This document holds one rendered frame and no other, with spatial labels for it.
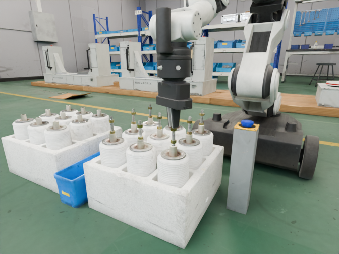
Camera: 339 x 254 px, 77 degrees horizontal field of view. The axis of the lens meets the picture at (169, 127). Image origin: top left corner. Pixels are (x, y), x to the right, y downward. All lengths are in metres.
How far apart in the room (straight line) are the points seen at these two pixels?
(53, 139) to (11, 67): 6.30
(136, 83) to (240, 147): 2.76
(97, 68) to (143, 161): 3.43
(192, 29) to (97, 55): 3.53
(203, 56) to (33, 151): 2.27
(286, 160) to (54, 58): 4.75
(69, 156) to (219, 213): 0.62
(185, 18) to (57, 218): 0.75
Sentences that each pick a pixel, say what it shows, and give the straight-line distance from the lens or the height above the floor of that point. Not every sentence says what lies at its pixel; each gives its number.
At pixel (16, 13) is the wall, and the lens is 7.46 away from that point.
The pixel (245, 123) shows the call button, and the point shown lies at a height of 0.33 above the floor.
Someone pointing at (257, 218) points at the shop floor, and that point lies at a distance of 0.85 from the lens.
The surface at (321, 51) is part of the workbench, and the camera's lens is 5.93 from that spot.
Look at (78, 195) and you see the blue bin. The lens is 0.88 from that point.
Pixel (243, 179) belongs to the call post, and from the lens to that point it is 0.78.
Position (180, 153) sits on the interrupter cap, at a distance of 0.64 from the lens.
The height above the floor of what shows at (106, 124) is 0.21.
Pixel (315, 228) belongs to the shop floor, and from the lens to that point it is 0.90.
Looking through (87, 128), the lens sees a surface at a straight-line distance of 1.03.
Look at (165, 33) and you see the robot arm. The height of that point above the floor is 0.58.
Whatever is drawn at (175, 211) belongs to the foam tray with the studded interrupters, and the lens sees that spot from 0.63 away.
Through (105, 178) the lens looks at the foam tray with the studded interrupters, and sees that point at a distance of 0.74.
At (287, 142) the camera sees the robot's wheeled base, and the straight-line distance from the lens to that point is 1.07.
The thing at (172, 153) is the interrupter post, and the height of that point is 0.26.
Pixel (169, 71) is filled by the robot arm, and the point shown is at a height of 0.49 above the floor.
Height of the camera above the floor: 0.52
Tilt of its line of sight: 17 degrees down
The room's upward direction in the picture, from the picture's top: straight up
